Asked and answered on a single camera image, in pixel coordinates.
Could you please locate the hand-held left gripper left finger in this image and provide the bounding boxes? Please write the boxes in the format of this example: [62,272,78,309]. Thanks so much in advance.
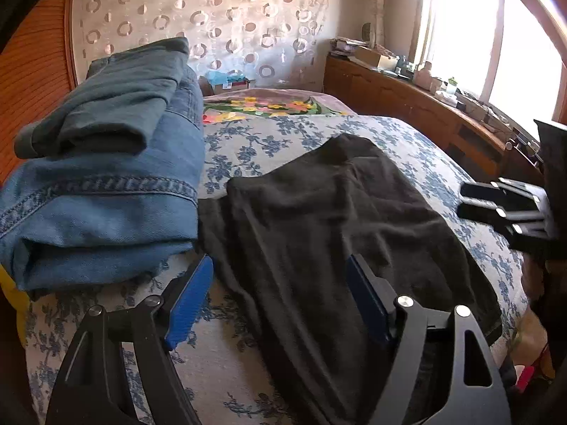
[44,254,214,425]

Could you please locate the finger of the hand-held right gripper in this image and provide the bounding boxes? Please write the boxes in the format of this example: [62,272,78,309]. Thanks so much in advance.
[456,204,557,251]
[460,177,550,214]

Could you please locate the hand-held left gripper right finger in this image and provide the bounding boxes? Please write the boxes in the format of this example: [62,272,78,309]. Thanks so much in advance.
[346,254,513,425]

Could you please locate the black pants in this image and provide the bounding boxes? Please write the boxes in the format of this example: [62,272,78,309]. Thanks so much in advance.
[198,134,503,425]

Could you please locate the folded light blue jeans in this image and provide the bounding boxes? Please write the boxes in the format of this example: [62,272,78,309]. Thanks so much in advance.
[0,66,207,298]

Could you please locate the wooden window cabinet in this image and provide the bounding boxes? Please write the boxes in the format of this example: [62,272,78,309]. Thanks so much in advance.
[323,53,546,183]

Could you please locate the window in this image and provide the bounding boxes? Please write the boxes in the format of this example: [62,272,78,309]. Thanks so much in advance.
[412,0,567,121]

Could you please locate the red object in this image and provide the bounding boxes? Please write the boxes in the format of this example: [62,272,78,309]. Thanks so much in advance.
[514,365,537,392]

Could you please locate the blue floral bed sheet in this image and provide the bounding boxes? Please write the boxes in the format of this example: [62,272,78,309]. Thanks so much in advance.
[18,113,532,425]

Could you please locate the flat brown box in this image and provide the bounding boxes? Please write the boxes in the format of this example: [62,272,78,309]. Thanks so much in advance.
[354,46,399,70]

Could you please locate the stack of papers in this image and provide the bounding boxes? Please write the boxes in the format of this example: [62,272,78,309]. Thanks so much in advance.
[330,38,369,57]

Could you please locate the colourful floral blanket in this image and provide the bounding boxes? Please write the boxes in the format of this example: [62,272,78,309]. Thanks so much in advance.
[201,89,356,125]

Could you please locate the beige curtain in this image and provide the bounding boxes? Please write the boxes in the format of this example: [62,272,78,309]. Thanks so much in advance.
[367,0,428,54]

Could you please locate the folded dark teal jeans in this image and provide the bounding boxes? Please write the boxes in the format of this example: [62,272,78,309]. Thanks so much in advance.
[13,38,192,161]

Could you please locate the cardboard box with blue packets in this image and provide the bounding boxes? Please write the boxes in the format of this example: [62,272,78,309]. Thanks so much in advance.
[198,70,258,97]

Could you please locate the wooden slatted wardrobe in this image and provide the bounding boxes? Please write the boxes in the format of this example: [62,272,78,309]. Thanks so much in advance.
[0,0,79,182]

